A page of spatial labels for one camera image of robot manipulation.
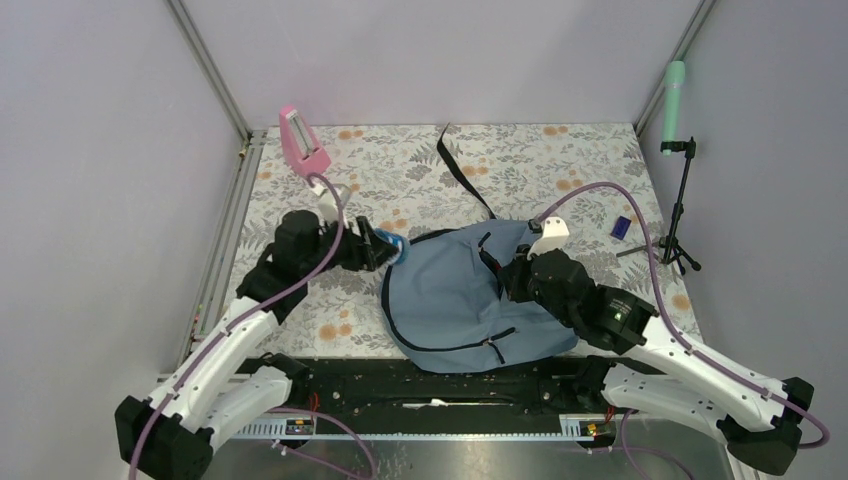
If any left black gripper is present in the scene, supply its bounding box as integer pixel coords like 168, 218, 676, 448
301, 213, 398, 278

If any blue lidded round jar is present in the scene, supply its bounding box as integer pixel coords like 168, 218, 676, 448
374, 228, 410, 265

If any blue-grey student backpack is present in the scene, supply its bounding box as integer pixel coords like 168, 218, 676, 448
380, 123, 579, 374

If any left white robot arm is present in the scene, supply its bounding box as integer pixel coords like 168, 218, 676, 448
115, 210, 409, 479

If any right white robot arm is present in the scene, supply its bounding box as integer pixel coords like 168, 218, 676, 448
495, 247, 814, 476

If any floral table mat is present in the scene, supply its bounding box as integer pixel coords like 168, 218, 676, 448
224, 123, 702, 358

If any small purple eraser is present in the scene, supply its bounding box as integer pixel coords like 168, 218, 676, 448
610, 216, 632, 240

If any black microphone tripod stand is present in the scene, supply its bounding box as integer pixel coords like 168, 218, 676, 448
616, 137, 702, 275

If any pink metronome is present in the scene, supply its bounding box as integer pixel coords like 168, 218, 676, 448
279, 105, 331, 177

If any mint green microphone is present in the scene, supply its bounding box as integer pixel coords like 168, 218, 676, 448
661, 60, 686, 156

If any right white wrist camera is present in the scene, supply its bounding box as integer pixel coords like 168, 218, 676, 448
528, 216, 570, 258

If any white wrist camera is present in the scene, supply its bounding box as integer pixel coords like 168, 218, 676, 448
528, 216, 570, 258
311, 182, 352, 224

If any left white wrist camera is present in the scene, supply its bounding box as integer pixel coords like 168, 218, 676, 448
311, 182, 352, 224

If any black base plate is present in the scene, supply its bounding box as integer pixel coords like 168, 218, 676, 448
285, 357, 622, 427

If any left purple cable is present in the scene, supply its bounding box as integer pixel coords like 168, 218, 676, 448
127, 173, 379, 480

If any purple cable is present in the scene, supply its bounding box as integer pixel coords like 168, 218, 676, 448
529, 182, 831, 480
127, 173, 379, 480

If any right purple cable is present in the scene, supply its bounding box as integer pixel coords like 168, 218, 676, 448
529, 182, 831, 480

